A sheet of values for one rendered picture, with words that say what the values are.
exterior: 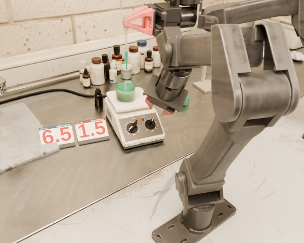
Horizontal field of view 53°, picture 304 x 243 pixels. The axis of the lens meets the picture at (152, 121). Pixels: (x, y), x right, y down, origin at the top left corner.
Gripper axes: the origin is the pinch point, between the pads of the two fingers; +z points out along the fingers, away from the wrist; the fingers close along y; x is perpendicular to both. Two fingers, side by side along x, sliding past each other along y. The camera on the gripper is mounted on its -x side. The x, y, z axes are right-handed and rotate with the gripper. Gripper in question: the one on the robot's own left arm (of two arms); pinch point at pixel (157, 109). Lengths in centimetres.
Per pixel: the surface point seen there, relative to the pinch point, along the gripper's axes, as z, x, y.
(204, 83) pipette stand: 24.1, -36.4, -12.8
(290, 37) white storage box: 32, -98, -47
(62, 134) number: 12.7, 13.6, 21.2
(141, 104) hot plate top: 6.4, -3.0, 4.9
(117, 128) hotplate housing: 8.4, 6.6, 7.7
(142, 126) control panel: 7.2, 2.9, 1.7
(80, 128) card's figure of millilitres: 12.5, 9.6, 17.8
